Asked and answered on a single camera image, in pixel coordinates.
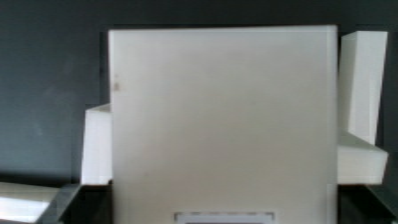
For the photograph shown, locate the white cabinet body box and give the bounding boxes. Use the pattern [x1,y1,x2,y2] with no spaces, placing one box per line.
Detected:
[80,31,389,185]

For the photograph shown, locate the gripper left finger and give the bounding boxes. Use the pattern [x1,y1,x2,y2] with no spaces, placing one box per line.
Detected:
[0,182,82,224]

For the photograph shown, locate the white block with markers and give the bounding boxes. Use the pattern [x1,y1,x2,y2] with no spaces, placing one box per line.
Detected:
[108,25,337,224]

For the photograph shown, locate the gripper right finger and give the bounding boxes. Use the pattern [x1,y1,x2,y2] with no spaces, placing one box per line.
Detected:
[337,185,398,224]

